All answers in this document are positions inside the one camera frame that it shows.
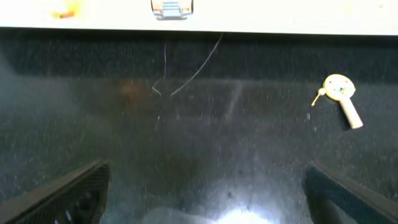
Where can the yellow rubber duck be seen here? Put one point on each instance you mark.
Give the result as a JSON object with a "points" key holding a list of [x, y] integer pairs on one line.
{"points": [[65, 12]]}

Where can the grey and yellow toy truck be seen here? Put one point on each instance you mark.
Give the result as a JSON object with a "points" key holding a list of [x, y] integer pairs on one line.
{"points": [[172, 9]]}

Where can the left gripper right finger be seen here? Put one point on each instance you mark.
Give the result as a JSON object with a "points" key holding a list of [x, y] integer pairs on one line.
{"points": [[348, 199]]}

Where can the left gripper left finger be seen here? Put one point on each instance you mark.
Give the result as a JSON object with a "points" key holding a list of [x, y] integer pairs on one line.
{"points": [[62, 196]]}

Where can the yellow rattle drum toy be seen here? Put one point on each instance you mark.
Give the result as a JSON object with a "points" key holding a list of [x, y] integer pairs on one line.
{"points": [[339, 88]]}

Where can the white shelf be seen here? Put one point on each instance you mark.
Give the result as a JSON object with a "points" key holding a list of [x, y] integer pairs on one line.
{"points": [[280, 15]]}

